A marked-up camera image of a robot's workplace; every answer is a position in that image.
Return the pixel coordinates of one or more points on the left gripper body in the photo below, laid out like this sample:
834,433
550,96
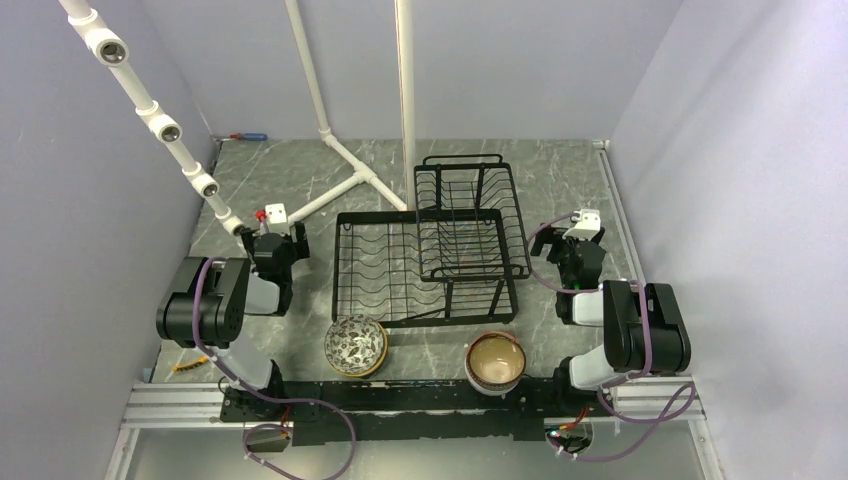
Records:
295,249

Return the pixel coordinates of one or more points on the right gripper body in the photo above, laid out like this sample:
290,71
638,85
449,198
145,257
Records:
560,249

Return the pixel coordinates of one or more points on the red patterned bowl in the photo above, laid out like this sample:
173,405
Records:
356,346

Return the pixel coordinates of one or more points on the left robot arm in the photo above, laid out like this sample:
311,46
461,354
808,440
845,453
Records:
209,297

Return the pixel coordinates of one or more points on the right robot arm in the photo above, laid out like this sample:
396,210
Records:
643,331

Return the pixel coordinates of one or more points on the red blue screwdriver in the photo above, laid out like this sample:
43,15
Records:
253,137

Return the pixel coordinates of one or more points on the brown glazed bowl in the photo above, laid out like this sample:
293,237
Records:
494,363

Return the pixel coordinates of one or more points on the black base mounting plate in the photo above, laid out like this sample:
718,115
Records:
335,411

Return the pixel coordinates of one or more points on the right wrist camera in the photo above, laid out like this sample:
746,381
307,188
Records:
585,225

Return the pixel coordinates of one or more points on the black wire dish rack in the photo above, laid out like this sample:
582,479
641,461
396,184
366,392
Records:
453,260

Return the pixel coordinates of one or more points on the yellow handled pliers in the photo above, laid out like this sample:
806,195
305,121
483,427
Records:
197,363

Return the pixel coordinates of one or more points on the aluminium rail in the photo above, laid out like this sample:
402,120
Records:
206,404

